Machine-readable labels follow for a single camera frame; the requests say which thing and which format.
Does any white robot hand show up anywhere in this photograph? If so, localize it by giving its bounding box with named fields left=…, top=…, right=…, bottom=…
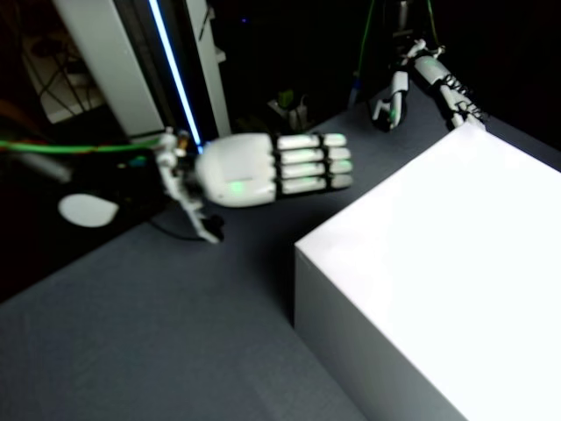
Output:
left=371, top=54, right=489, bottom=133
left=195, top=132, right=354, bottom=209

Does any large white box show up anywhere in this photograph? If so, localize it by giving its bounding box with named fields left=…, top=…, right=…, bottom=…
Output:
left=293, top=121, right=561, bottom=421

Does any small green and white device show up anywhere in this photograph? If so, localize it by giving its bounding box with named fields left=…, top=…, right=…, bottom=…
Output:
left=266, top=87, right=317, bottom=132

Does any white column with blue light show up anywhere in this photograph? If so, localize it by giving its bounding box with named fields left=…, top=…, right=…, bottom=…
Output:
left=52, top=0, right=232, bottom=142

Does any grey table cloth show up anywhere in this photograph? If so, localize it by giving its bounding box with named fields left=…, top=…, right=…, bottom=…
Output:
left=0, top=81, right=561, bottom=421

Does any white box with cables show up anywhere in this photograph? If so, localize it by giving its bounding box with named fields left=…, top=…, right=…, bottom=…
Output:
left=21, top=34, right=107, bottom=125

